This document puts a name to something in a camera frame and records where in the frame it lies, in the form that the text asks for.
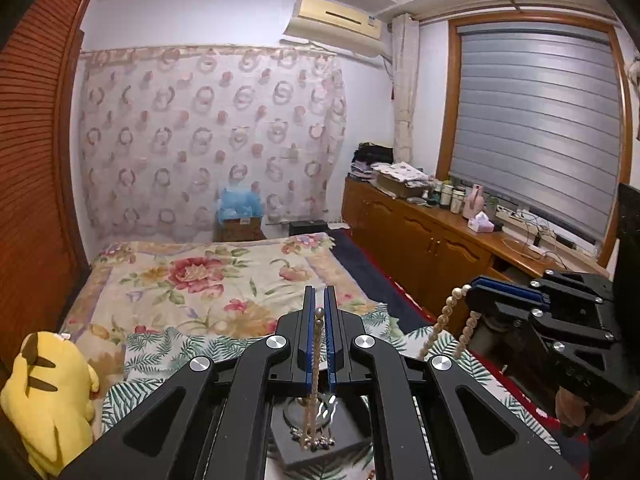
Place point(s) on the cardboard box with papers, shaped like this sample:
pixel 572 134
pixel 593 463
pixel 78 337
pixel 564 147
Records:
pixel 400 179

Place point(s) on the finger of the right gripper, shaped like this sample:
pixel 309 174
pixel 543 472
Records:
pixel 503 314
pixel 487 292

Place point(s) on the person's right hand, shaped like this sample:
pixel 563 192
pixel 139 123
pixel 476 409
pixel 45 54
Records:
pixel 571 411

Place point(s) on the cream side curtain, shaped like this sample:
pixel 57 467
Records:
pixel 405 63

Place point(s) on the wooden sideboard cabinet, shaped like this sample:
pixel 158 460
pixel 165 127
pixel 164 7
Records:
pixel 427 251

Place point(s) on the wall air conditioner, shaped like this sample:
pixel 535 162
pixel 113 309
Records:
pixel 327 22

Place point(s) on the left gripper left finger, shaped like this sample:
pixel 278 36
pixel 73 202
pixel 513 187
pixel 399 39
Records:
pixel 209 420

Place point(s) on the silver hair pins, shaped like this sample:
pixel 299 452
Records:
pixel 311 433

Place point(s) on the palm leaf print cloth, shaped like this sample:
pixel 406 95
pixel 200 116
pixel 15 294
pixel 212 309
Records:
pixel 421 345

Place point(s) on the brown slatted wardrobe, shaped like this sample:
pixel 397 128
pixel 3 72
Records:
pixel 43 263

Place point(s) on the pink figurine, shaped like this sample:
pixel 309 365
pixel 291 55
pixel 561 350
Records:
pixel 473 202

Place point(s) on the pink tissue pack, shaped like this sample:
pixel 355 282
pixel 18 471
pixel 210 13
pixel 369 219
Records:
pixel 481 223

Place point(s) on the yellow plush toy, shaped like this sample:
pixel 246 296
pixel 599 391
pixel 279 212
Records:
pixel 48 399

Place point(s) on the white power strip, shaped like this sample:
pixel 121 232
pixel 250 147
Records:
pixel 526 227

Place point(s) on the circle pattern curtain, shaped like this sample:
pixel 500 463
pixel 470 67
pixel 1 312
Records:
pixel 164 131

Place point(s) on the navy blue blanket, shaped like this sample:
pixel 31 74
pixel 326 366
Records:
pixel 375 284

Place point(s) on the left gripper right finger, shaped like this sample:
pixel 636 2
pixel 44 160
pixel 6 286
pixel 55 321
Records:
pixel 431 419

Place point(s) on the black jewelry box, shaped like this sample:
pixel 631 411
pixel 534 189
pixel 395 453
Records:
pixel 341 427

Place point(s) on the floral bed blanket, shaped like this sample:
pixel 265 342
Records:
pixel 149 308

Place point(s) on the blue bag on box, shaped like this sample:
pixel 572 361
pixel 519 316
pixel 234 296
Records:
pixel 238 204

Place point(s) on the pile of folded clothes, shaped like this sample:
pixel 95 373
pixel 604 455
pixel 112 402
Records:
pixel 365 157

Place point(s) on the grey window blind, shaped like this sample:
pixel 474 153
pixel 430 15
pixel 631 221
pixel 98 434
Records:
pixel 539 120

